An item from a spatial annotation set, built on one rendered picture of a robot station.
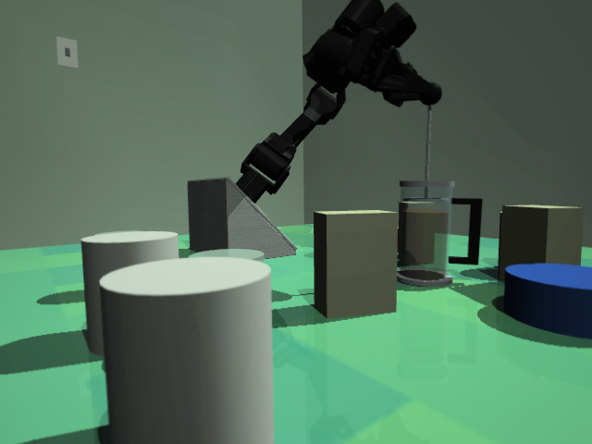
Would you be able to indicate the blue cylinder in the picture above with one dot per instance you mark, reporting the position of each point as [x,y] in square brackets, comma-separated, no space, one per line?
[555,298]

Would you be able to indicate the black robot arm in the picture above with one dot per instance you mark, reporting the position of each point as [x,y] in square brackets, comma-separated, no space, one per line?
[273,155]

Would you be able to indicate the glass french press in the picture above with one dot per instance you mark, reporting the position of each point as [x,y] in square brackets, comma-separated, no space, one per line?
[425,223]

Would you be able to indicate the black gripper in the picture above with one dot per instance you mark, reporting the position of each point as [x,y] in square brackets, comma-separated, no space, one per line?
[379,69]

